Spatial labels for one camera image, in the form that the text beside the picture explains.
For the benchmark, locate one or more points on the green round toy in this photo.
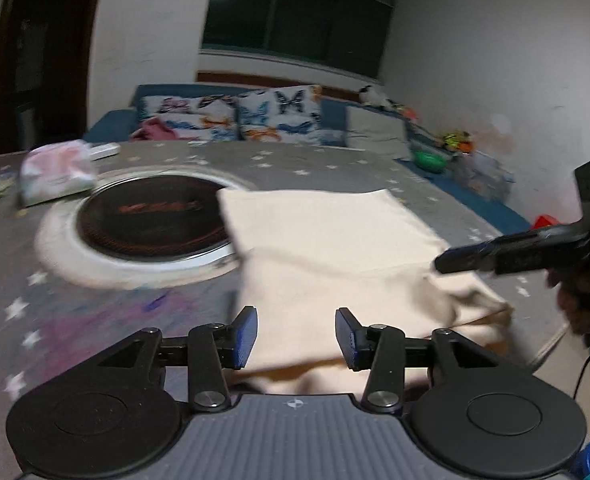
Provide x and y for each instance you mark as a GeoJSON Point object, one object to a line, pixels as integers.
{"type": "Point", "coordinates": [430, 161]}

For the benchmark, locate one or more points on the person's right hand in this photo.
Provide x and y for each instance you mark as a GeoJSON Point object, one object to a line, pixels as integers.
{"type": "Point", "coordinates": [572, 302]}

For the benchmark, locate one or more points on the pink and white tissue packet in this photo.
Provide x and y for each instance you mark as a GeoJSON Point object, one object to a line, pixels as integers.
{"type": "Point", "coordinates": [55, 170]}

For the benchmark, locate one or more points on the clear plastic storage box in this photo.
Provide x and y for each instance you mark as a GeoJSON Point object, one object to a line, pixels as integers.
{"type": "Point", "coordinates": [482, 177]}

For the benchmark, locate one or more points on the black and white plush toy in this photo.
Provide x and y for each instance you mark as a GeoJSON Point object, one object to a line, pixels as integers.
{"type": "Point", "coordinates": [374, 96]}

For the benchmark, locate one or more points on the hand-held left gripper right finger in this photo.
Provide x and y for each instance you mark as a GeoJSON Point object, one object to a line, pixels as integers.
{"type": "Point", "coordinates": [347, 337]}

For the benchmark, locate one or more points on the pink cloth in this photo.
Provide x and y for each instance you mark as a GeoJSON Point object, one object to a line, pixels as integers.
{"type": "Point", "coordinates": [155, 131]}

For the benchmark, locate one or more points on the square butterfly-print cushion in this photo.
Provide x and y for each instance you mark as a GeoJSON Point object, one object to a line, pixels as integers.
{"type": "Point", "coordinates": [280, 115]}

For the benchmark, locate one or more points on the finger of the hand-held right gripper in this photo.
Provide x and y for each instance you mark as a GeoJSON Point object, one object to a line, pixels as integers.
{"type": "Point", "coordinates": [475, 257]}

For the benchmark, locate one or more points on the red plastic stool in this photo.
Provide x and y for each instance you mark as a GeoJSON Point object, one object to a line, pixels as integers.
{"type": "Point", "coordinates": [545, 222]}

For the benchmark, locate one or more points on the wide butterfly-print cushion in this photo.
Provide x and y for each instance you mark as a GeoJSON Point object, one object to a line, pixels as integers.
{"type": "Point", "coordinates": [190, 117]}

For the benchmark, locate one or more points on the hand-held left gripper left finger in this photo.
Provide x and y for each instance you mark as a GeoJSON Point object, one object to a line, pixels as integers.
{"type": "Point", "coordinates": [245, 335]}

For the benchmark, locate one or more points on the dark wooden door frame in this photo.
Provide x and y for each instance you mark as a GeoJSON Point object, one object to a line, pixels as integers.
{"type": "Point", "coordinates": [82, 60]}

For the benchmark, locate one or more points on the plain grey cushion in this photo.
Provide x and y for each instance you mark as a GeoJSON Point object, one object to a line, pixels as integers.
{"type": "Point", "coordinates": [377, 132]}

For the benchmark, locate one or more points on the grey star-print table cover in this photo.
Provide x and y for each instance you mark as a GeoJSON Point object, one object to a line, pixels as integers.
{"type": "Point", "coordinates": [125, 320]}

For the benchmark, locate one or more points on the green-framed window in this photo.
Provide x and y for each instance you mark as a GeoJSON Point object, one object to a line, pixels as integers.
{"type": "Point", "coordinates": [300, 15]}

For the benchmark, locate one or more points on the blue corner sofa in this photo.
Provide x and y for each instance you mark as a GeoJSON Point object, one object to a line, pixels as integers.
{"type": "Point", "coordinates": [110, 127]}

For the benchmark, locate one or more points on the cream garment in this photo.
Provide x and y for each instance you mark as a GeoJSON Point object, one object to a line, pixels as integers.
{"type": "Point", "coordinates": [325, 240]}

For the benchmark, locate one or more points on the built-in induction cooker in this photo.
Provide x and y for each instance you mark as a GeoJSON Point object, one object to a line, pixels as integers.
{"type": "Point", "coordinates": [150, 225]}

